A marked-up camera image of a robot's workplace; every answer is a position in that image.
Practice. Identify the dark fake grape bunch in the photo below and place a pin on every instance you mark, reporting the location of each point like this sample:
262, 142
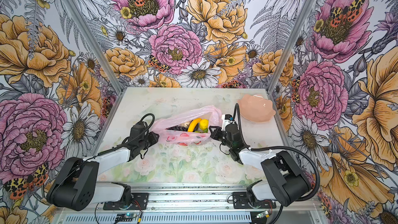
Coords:
178, 128

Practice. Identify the pink plastic bag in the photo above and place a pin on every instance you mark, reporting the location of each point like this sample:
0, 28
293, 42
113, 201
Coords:
160, 127

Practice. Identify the left aluminium corner post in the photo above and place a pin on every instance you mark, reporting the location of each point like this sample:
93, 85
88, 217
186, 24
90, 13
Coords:
82, 24

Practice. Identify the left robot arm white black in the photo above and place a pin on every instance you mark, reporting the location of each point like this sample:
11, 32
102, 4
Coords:
77, 186

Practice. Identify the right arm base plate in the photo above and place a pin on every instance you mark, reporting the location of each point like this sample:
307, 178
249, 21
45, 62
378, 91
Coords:
244, 200

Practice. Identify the yellow fake lemon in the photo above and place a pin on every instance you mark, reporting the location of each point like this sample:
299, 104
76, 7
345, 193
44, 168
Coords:
203, 124

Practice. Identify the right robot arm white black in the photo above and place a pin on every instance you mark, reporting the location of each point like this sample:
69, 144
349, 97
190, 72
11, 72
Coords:
285, 181

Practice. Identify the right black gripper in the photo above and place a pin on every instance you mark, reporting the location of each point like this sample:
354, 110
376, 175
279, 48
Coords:
215, 135

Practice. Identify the yellow fake banana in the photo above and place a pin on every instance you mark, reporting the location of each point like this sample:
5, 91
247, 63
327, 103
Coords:
193, 124

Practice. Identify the right aluminium corner post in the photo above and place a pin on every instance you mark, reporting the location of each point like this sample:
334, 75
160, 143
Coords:
301, 18

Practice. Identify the white slotted cable duct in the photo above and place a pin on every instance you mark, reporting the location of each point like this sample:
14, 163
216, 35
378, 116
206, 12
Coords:
163, 218

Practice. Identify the beige fake garlic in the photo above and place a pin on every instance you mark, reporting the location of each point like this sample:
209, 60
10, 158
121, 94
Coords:
186, 125

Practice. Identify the aluminium frame rail front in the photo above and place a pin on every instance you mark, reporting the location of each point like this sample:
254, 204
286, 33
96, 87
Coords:
167, 196

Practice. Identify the green circuit board left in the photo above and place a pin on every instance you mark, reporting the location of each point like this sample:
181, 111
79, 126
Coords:
127, 217

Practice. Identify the pink faceted plastic bowl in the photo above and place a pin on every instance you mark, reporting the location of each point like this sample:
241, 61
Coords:
256, 108

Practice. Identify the aluminium corner post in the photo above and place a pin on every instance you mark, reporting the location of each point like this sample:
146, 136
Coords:
82, 24
301, 18

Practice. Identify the green circuit board right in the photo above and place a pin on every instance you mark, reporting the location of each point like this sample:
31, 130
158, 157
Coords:
264, 214

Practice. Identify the green circuit board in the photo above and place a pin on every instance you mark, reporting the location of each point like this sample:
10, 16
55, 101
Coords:
127, 217
264, 214

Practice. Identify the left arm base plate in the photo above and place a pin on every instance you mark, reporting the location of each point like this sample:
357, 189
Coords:
133, 201

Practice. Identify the green fake lime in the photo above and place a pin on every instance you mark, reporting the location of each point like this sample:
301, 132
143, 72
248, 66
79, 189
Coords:
201, 131

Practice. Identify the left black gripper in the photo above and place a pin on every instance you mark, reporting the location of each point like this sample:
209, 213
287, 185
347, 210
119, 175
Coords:
154, 139

